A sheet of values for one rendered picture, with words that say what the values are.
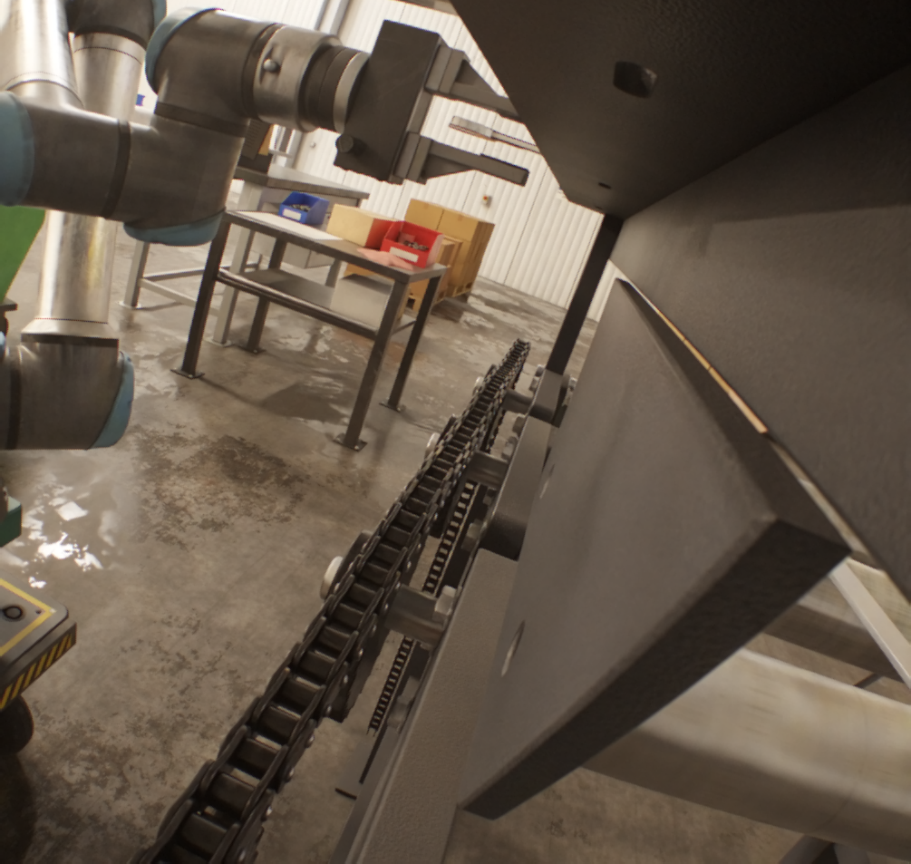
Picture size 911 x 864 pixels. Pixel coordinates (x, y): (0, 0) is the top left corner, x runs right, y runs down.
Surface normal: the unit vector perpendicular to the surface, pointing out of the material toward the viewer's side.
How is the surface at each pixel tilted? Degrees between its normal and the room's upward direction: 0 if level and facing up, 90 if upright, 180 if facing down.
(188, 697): 0
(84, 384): 68
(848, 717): 25
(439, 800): 0
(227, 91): 126
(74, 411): 74
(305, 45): 56
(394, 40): 90
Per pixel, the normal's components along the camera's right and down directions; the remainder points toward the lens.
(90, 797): 0.33, -0.89
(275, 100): -0.33, 0.73
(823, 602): -0.06, -0.04
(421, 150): -0.18, 0.27
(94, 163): 0.68, 0.33
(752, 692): 0.22, -0.69
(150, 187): 0.61, 0.53
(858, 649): -0.25, 0.47
